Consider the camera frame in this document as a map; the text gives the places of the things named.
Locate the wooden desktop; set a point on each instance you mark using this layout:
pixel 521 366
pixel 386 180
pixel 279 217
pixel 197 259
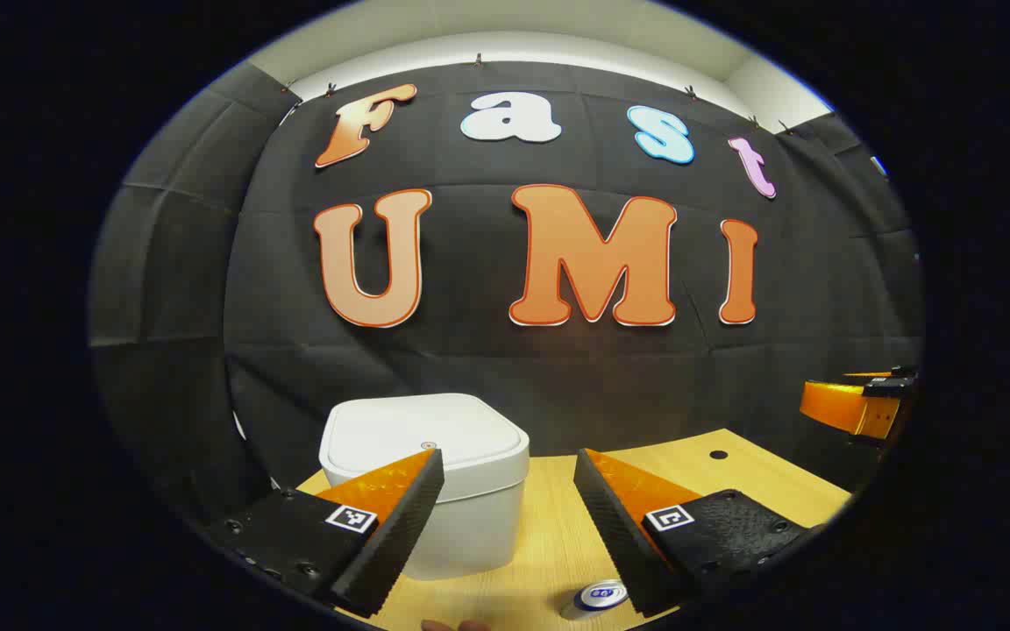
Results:
pixel 549 526

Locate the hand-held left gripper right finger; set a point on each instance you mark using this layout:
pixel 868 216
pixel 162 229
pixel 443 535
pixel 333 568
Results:
pixel 615 543

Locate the silver blue pop can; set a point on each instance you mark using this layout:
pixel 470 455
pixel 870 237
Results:
pixel 597 598

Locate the black backdrop cloth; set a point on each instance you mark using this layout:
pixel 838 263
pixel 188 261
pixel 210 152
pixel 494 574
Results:
pixel 487 368

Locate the white desktop garbage bin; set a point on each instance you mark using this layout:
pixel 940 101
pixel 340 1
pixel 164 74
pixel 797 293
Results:
pixel 435 429

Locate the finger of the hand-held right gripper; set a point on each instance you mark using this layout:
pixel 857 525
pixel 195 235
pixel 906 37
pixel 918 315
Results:
pixel 847 407

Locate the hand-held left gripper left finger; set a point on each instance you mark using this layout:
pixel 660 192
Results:
pixel 400 535

